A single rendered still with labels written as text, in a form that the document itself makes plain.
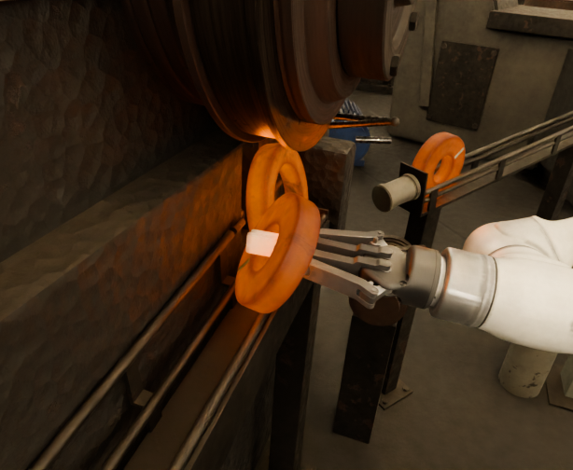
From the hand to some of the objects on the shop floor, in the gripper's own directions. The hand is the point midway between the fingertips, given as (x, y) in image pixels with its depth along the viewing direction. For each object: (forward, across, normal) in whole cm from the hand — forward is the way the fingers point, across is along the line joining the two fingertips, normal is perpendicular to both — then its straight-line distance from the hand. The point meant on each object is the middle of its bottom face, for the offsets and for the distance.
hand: (275, 243), depth 62 cm
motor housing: (-23, +33, -80) cm, 90 cm away
